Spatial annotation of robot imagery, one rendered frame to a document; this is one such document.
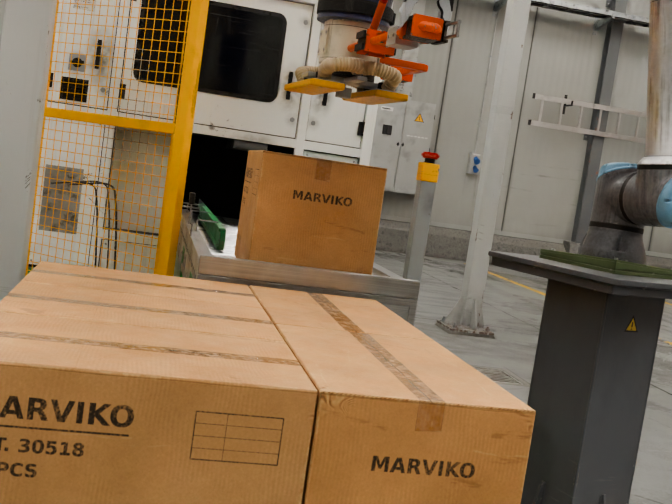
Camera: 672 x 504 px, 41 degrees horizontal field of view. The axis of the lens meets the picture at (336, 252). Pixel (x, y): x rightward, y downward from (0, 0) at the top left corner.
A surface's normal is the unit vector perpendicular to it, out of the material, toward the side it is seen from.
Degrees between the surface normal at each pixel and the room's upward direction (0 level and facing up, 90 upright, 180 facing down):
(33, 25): 91
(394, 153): 90
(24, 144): 90
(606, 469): 90
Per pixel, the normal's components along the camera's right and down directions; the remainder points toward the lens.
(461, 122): 0.18, 0.11
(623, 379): 0.50, 0.14
